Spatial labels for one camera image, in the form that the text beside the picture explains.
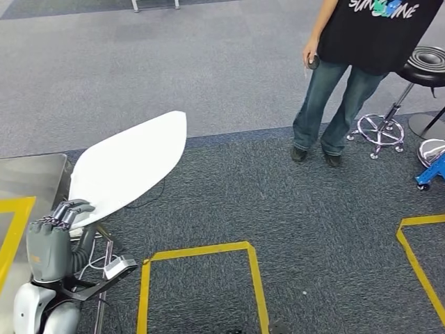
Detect chrome stanchion post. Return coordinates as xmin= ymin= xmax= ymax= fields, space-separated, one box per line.
xmin=416 ymin=138 xmax=445 ymax=169

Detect steel workbench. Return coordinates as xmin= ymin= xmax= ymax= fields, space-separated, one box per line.
xmin=0 ymin=153 xmax=122 ymax=334

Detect white plastic body panel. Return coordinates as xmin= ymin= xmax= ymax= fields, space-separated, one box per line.
xmin=68 ymin=110 xmax=188 ymax=230

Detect blue metal shelf rack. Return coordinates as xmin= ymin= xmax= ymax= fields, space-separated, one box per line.
xmin=415 ymin=152 xmax=445 ymax=191

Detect white table frame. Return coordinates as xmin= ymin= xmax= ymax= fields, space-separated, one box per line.
xmin=131 ymin=0 xmax=180 ymax=13

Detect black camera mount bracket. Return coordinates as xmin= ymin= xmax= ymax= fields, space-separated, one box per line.
xmin=31 ymin=271 xmax=138 ymax=301

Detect yellow floor tape outline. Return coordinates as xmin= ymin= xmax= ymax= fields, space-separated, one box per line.
xmin=136 ymin=241 xmax=270 ymax=334

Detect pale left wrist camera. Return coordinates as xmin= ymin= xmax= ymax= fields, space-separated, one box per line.
xmin=103 ymin=255 xmax=138 ymax=280

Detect black floor cable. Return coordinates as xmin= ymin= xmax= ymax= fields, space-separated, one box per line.
xmin=124 ymin=178 xmax=166 ymax=209

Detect person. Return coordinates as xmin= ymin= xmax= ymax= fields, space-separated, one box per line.
xmin=290 ymin=0 xmax=444 ymax=168

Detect large yellow tape rectangle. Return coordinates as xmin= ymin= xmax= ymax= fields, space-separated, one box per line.
xmin=0 ymin=196 xmax=37 ymax=296

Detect person's right hand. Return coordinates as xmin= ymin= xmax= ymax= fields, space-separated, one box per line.
xmin=302 ymin=35 xmax=320 ymax=70

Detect black pole round base stand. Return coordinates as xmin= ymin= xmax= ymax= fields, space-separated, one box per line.
xmin=408 ymin=103 xmax=445 ymax=141

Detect black round stool chrome base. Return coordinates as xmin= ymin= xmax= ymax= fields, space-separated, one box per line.
xmin=346 ymin=46 xmax=445 ymax=160

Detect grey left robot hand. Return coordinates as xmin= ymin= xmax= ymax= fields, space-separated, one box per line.
xmin=26 ymin=199 xmax=97 ymax=283

